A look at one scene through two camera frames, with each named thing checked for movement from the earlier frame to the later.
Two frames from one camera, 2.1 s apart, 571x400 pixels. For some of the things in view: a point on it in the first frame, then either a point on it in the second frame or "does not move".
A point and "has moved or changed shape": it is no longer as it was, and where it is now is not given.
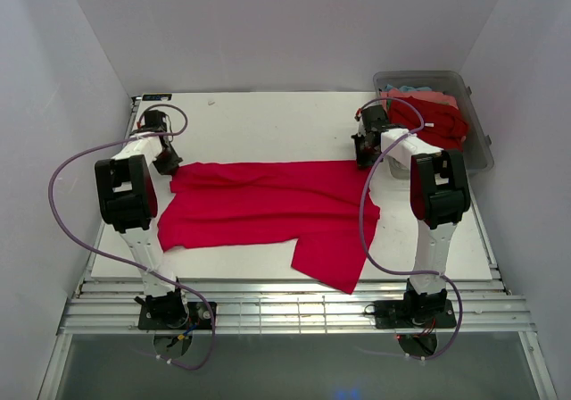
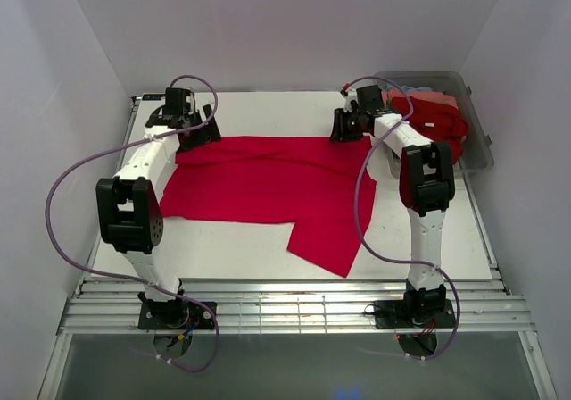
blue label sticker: x=164 y=97 does not move
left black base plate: x=177 y=316 does not move
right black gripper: x=363 y=162 → x=339 y=132
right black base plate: x=414 y=313 does not move
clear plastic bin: x=478 y=145 does not move
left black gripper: x=166 y=168 → x=208 y=134
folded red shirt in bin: x=444 y=124 does not move
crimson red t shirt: x=326 y=204 has moved or changed shape
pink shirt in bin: x=438 y=96 does not move
